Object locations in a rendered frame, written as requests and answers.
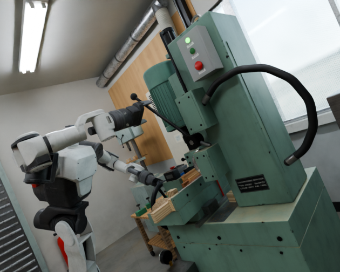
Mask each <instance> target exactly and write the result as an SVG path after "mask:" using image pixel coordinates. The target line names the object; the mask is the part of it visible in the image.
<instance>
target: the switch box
mask: <svg viewBox="0 0 340 272"><path fill-rule="evenodd" d="M187 37H189V38H190V39H191V41H190V43H191V42H193V43H194V44H193V45H192V46H190V47H189V48H187V45H189V44H190V43H188V44H187V43H186V38H187ZM176 43H177V45H178V47H179V49H180V51H181V54H182V56H183V58H184V60H185V63H186V65H187V67H188V69H189V72H190V74H191V76H192V78H193V80H194V82H197V81H202V80H204V79H206V78H208V77H209V76H211V75H213V74H214V73H216V72H218V71H219V70H221V69H222V68H223V65H222V62H221V60H220V57H219V55H218V53H217V51H216V49H215V46H214V44H213V42H212V40H211V38H210V35H209V33H208V31H207V29H206V27H205V26H200V25H196V26H195V27H193V28H192V29H191V30H190V31H189V32H187V33H186V34H185V35H184V36H183V37H182V38H180V39H179V40H178V41H177V42H176ZM192 47H194V48H195V49H196V52H195V54H197V53H198V54H199V55H198V56H197V57H195V58H194V59H192V57H193V56H194V55H195V54H194V55H192V54H190V49H191V48H192ZM197 61H200V62H201V63H202V69H201V70H203V69H204V68H205V72H203V73H201V74H199V72H200V71H201V70H196V68H195V63H196V62H197Z"/></svg>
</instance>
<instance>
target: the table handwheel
mask: <svg viewBox="0 0 340 272"><path fill-rule="evenodd" d="M165 181H166V180H163V181H161V182H159V183H158V184H157V185H156V187H155V188H154V190H153V192H152V196H151V210H152V206H153V205H154V204H155V201H156V196H157V193H158V191H159V192H160V193H161V194H162V196H163V197H164V198H167V196H166V195H165V194H164V192H163V191H162V190H161V187H162V186H163V184H162V183H163V182H165ZM161 227H162V228H164V229H167V230H168V227H167V226H161Z"/></svg>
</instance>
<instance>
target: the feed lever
mask: <svg viewBox="0 0 340 272"><path fill-rule="evenodd" d="M130 98H131V99H132V100H136V101H138V102H139V101H142V100H140V99H139V98H138V96H137V94H136V93H132V94H131V95H130ZM145 107H146V108H148V109H149V110H150V111H152V112H153V113H154V114H156V115H157V116H158V117H160V118H161V119H162V120H164V121H165V122H167V123H168V124H170V125H171V126H172V127H174V128H175V129H176V130H178V131H179V132H180V133H182V134H183V135H185V136H186V137H187V138H186V144H187V146H188V147H189V148H190V149H197V148H198V147H200V146H202V145H204V146H208V147H209V146H211V145H212V144H211V143H209V142H205V141H204V138H203V136H202V134H200V133H195V134H192V135H189V134H188V133H186V132H185V131H183V130H182V129H181V128H179V127H178V126H177V125H175V124H174V123H172V122H171V121H169V120H168V119H167V118H165V117H164V116H162V115H161V114H160V113H158V112H157V111H156V110H154V109H153V108H151V107H150V106H148V105H146V106H145Z"/></svg>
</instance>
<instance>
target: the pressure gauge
mask: <svg viewBox="0 0 340 272"><path fill-rule="evenodd" d="M172 259H173V255H172V252H171V251H169V250H162V251H161V252H160V255H159V260H160V263H161V264H169V265H170V266H172V265H173V263H172Z"/></svg>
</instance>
